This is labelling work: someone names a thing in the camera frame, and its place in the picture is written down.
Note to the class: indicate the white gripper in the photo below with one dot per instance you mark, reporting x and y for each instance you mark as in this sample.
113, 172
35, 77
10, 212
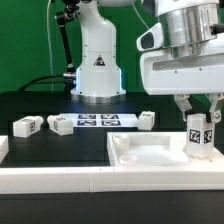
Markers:
161, 75

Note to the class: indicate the white square table top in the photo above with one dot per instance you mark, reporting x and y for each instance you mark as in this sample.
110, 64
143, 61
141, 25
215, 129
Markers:
153, 149

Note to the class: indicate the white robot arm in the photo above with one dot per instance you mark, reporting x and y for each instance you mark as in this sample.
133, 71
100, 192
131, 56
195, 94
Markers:
182, 54

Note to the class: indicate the white U-shaped fence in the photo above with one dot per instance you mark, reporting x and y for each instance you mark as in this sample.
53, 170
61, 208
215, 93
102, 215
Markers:
109, 178

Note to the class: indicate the white marker sheet with tags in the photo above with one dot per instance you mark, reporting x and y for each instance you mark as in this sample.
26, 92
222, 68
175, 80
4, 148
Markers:
102, 120

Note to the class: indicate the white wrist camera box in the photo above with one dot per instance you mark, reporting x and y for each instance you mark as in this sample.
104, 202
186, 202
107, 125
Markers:
152, 39

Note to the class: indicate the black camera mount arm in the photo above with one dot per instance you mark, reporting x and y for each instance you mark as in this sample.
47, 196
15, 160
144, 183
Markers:
62, 18

